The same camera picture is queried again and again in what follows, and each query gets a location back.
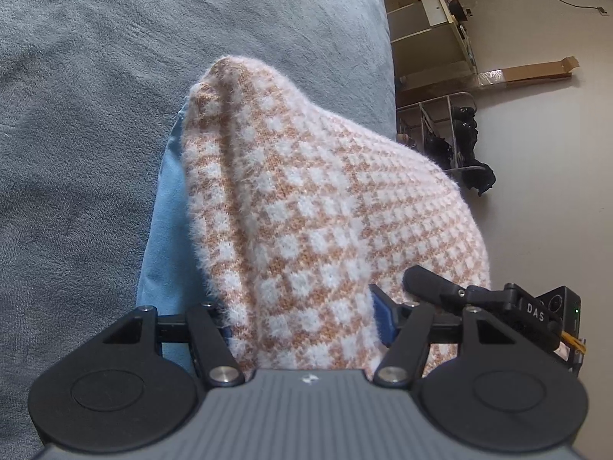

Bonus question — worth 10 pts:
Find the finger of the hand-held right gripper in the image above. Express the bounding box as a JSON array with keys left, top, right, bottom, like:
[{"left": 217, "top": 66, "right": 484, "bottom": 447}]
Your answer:
[{"left": 402, "top": 264, "right": 509, "bottom": 319}]

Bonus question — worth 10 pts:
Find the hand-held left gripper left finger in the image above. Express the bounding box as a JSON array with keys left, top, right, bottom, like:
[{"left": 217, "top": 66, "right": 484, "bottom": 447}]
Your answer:
[{"left": 103, "top": 301, "right": 246, "bottom": 388}]

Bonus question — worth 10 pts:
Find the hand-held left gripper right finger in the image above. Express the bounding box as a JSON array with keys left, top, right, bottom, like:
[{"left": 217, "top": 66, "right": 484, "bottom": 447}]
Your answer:
[{"left": 369, "top": 284, "right": 520, "bottom": 388}]

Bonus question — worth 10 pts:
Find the beige houndstooth knit cardigan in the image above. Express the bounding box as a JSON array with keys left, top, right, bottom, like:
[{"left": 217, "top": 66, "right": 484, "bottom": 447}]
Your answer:
[{"left": 179, "top": 55, "right": 494, "bottom": 379}]

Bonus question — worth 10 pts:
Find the light blue folded garment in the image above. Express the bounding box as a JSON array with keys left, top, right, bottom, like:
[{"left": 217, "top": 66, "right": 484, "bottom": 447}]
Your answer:
[{"left": 136, "top": 100, "right": 231, "bottom": 377}]

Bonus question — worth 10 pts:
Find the long cardboard box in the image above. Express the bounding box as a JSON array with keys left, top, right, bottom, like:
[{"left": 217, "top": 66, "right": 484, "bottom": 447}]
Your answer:
[{"left": 476, "top": 56, "right": 580, "bottom": 88}]

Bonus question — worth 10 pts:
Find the metal wire rack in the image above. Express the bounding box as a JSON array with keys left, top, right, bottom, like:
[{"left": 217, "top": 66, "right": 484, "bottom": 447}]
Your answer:
[{"left": 397, "top": 92, "right": 484, "bottom": 174}]

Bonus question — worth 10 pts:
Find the white wall shelf unit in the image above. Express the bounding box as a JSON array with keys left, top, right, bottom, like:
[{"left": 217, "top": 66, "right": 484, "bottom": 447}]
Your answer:
[{"left": 383, "top": 0, "right": 480, "bottom": 92}]

